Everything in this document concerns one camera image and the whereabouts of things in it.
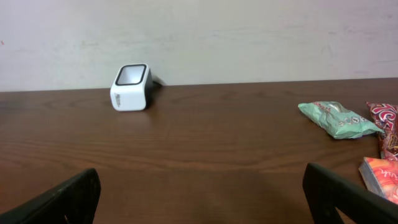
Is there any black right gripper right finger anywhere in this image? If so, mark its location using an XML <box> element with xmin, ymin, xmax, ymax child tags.
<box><xmin>302</xmin><ymin>163</ymin><xmax>397</xmax><ymax>224</ymax></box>

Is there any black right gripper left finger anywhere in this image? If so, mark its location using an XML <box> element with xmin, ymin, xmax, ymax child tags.
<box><xmin>1</xmin><ymin>168</ymin><xmax>101</xmax><ymax>224</ymax></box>

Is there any orange tissue pack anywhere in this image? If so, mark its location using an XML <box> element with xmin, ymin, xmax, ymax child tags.
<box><xmin>359</xmin><ymin>157</ymin><xmax>397</xmax><ymax>204</ymax></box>

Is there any teal wet wipes pack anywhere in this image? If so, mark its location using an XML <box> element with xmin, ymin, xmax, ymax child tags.
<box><xmin>298</xmin><ymin>101</ymin><xmax>384</xmax><ymax>139</ymax></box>

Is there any red Top chocolate bar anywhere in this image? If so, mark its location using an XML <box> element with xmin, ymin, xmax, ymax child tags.
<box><xmin>366</xmin><ymin>102</ymin><xmax>397</xmax><ymax>161</ymax></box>

